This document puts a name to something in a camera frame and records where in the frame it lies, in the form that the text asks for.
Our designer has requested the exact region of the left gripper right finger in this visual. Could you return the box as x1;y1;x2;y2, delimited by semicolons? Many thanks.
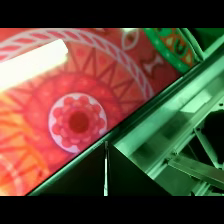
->
107;143;173;197

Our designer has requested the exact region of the silver frame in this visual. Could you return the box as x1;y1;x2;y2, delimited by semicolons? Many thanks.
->
111;44;224;197

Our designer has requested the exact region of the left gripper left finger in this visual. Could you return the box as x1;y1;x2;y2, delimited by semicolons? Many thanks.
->
46;141;108;197

